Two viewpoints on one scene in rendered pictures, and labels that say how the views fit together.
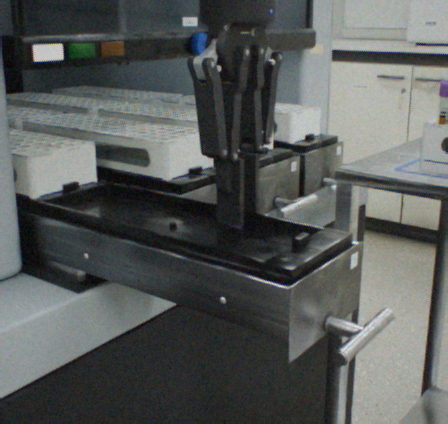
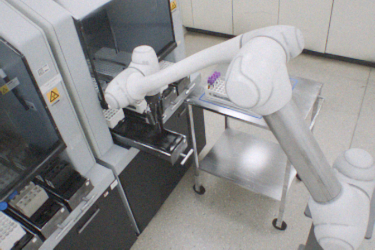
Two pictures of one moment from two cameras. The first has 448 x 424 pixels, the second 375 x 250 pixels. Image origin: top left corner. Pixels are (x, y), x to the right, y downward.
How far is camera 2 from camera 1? 1.05 m
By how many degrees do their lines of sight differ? 23
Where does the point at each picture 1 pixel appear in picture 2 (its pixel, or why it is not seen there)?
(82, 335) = (130, 157)
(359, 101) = not seen: outside the picture
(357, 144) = (212, 3)
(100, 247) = (131, 142)
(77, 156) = (119, 114)
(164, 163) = (140, 110)
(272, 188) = (169, 100)
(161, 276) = (145, 149)
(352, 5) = not seen: outside the picture
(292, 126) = not seen: hidden behind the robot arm
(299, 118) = not seen: hidden behind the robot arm
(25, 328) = (120, 161)
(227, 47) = (151, 106)
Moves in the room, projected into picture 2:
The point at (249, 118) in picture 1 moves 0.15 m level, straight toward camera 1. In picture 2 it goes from (158, 111) to (158, 134)
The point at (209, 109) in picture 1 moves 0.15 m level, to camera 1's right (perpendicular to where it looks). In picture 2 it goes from (149, 118) to (183, 113)
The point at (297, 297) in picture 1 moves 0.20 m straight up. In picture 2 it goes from (172, 155) to (166, 122)
